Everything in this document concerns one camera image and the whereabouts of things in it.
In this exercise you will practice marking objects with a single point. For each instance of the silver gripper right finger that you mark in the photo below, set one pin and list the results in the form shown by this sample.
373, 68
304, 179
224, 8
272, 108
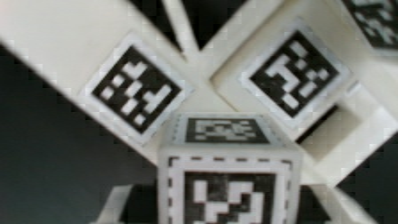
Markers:
327, 207

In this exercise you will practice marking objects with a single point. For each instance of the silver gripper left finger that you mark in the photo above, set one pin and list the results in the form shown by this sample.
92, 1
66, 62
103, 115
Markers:
130, 206

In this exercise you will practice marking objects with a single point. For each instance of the white cube nut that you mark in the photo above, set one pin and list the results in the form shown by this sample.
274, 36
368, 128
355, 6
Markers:
373, 16
227, 171

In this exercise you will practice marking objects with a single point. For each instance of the white long chair back bar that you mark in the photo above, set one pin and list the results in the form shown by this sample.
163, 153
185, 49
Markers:
146, 57

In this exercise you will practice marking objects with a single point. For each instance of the white cube nut front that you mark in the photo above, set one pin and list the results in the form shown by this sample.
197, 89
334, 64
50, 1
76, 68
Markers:
373, 16

